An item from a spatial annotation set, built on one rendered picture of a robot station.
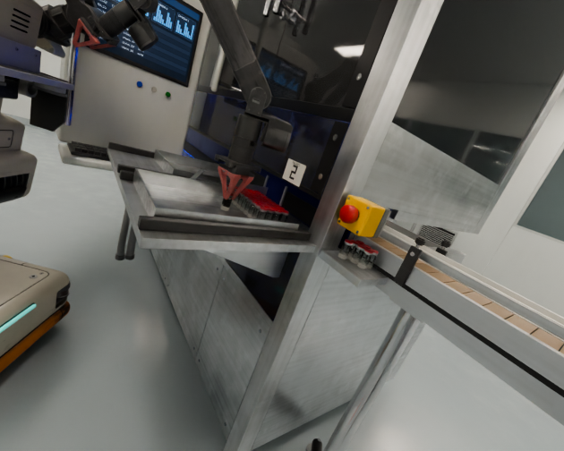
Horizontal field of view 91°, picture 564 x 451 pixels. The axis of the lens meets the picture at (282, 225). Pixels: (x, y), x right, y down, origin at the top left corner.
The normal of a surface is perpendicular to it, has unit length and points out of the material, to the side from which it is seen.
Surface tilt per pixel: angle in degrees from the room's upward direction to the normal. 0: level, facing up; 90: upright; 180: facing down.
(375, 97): 90
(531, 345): 90
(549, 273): 90
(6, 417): 0
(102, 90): 90
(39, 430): 0
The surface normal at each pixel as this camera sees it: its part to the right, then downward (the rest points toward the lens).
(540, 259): -0.78, -0.08
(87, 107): 0.62, 0.43
